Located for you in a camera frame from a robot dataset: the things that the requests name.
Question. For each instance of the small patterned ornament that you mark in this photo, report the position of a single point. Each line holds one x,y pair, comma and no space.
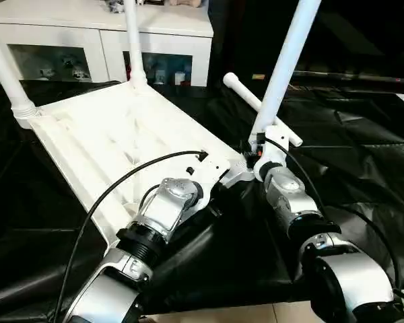
112,1

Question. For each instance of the black work mat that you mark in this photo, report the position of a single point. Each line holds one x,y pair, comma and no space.
37,218

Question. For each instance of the beige plush toy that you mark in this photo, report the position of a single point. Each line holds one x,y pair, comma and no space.
185,2

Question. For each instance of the white table frame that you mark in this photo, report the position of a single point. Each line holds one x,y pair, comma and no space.
104,134

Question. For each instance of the white glass-door cabinet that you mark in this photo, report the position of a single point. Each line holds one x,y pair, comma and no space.
87,40

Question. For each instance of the small tan label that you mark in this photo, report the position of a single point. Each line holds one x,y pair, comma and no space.
258,76

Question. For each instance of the white plastic table leg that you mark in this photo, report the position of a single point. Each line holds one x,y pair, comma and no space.
286,60
6,77
242,92
134,43

